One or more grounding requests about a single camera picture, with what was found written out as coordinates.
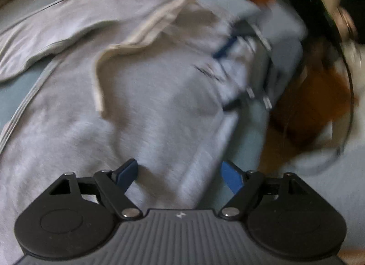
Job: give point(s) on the blue floral bedsheet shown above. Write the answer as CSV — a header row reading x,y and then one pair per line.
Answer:
x,y
17,96

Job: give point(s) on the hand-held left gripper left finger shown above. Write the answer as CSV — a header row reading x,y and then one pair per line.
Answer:
x,y
128,173

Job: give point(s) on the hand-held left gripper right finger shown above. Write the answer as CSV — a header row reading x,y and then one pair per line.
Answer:
x,y
232,176

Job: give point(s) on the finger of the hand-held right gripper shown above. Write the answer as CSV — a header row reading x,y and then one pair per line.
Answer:
x,y
225,47
251,94

